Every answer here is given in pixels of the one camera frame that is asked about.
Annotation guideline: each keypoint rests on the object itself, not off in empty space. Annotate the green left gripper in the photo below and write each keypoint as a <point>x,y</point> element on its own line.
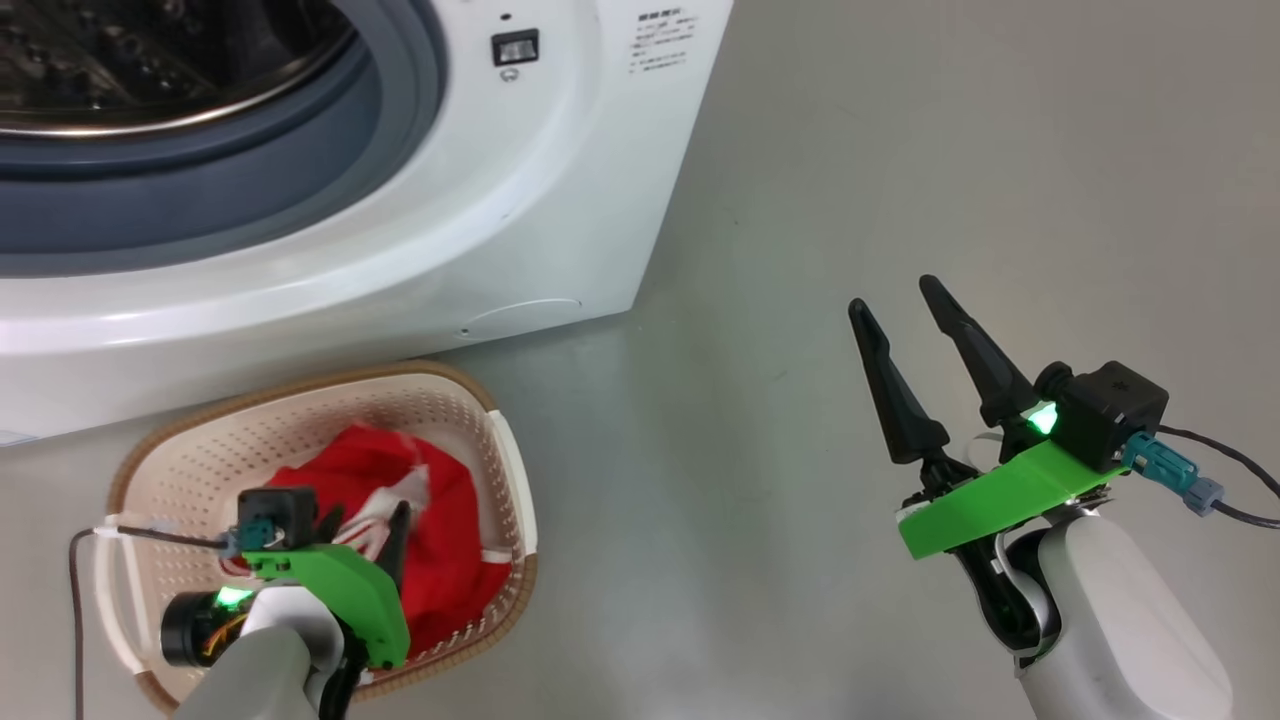
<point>355,590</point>

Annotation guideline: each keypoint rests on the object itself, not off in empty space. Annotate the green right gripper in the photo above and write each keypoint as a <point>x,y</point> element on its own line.
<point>1000,500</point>

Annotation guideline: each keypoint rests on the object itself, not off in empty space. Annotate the red garment white stripes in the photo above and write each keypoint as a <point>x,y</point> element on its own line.
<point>450,560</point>

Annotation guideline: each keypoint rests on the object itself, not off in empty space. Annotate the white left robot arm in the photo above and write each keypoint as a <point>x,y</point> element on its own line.
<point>260,670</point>

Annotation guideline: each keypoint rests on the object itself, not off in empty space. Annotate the cream laundry basket brown rim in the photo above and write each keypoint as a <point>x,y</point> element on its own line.
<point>180,460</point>

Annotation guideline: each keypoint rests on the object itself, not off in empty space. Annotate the white front-load washing machine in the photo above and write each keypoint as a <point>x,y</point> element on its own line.
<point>400,260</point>

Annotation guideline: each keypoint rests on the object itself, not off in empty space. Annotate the grey rubber door seal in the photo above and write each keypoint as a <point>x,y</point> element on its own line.
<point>250,190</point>

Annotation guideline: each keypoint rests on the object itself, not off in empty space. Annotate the black door latch socket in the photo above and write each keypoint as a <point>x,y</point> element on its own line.
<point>515,47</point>

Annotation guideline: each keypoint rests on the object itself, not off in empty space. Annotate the round washer filter cover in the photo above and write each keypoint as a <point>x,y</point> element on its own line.
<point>520,318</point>

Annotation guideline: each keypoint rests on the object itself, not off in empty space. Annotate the small printed text label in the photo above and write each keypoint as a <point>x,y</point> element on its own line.
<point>662,42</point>

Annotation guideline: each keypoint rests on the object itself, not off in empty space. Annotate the perforated steel washer drum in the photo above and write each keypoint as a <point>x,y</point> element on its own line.
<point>150,60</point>

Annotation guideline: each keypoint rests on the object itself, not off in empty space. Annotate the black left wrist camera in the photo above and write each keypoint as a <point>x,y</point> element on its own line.
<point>280,515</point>

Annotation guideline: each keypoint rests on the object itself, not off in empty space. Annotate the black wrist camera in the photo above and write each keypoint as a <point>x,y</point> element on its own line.
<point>1110,410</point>
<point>280,515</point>

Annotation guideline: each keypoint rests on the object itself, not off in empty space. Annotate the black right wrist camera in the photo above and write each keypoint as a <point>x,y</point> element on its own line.
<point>1110,410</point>

